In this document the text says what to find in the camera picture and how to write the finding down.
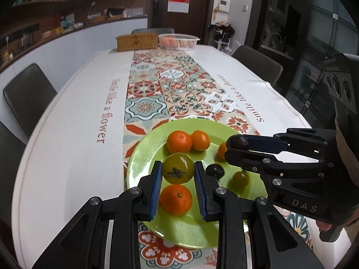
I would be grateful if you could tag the person right hand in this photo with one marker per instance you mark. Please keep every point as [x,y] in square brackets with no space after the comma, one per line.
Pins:
[323,226]

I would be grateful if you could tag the dark chair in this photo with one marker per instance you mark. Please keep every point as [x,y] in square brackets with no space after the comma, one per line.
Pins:
[263,66]
[11,150]
[28,95]

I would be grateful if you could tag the small orange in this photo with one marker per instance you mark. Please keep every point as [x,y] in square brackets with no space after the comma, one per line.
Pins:
[200,140]
[176,200]

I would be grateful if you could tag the large orange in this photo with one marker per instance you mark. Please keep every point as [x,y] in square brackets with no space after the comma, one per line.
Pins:
[179,141]
[222,150]

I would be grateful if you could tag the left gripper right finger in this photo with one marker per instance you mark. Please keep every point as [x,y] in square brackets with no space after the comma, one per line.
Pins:
[274,243]

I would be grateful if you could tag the dark chair right side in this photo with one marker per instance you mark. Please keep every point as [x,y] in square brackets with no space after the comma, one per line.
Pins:
[263,66]

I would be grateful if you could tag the dark plum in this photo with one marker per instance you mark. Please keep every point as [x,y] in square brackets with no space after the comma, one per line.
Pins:
[215,170]
[238,142]

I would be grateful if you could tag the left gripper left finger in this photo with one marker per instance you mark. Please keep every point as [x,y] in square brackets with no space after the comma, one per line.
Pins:
[83,240]

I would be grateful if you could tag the green tomato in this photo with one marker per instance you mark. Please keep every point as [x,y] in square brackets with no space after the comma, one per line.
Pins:
[178,168]
[240,180]

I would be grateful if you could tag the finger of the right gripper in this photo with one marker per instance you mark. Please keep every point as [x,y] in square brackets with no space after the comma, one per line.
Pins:
[306,142]
[269,164]

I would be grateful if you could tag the dark chair far left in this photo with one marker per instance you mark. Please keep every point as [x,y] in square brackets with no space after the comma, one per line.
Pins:
[28,95]

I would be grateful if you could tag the green plate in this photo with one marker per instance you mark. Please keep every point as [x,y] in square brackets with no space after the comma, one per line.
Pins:
[145,143]

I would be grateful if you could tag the patterned table runner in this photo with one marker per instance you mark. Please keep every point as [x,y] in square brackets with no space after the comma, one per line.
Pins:
[202,83]

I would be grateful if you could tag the woven wicker box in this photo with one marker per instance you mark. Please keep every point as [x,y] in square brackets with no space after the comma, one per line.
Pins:
[137,41]

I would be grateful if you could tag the white tablecloth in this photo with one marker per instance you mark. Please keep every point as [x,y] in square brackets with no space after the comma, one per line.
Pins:
[75,152]

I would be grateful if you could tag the dark chair table end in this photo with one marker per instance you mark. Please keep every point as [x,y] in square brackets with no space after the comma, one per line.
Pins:
[158,30]

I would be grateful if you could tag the dark chair near left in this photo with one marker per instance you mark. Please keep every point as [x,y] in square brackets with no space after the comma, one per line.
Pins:
[11,150]

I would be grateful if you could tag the white fruit basket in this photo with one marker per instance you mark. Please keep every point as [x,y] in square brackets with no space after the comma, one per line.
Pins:
[177,41]

